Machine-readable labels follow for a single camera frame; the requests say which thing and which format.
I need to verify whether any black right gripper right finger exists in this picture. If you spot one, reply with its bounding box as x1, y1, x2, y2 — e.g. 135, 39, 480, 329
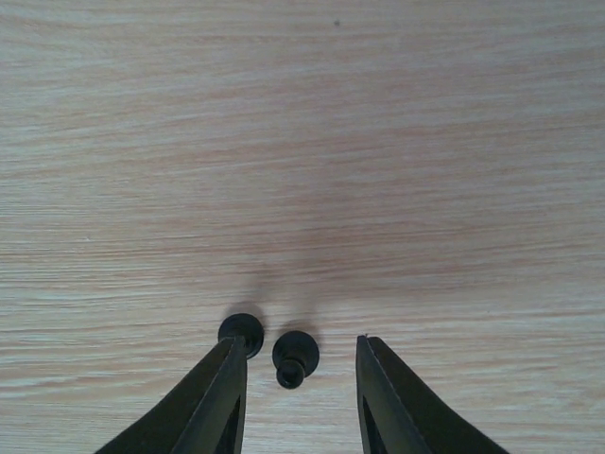
355, 336, 506, 453

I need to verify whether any black pawn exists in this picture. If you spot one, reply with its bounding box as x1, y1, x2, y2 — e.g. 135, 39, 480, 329
217, 312, 265, 359
272, 330, 320, 390

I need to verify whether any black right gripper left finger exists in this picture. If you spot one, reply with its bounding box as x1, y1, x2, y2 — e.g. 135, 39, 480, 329
98, 336, 248, 454

